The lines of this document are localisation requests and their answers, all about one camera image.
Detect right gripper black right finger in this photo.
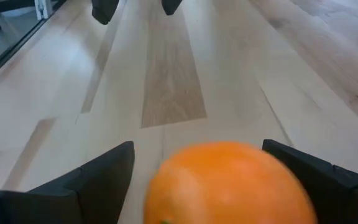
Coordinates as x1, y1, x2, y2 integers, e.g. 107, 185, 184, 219
262, 139, 358, 224

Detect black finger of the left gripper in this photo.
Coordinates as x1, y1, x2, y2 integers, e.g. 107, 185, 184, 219
91, 0, 120, 25
162, 0, 183, 16

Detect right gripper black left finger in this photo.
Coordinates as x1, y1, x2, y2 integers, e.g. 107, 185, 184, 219
0, 141, 135, 224

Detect orange fruit toy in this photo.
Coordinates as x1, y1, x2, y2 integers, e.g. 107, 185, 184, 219
143, 141, 318, 224

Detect white bracket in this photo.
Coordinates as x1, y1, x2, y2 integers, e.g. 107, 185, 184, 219
34, 0, 55, 20

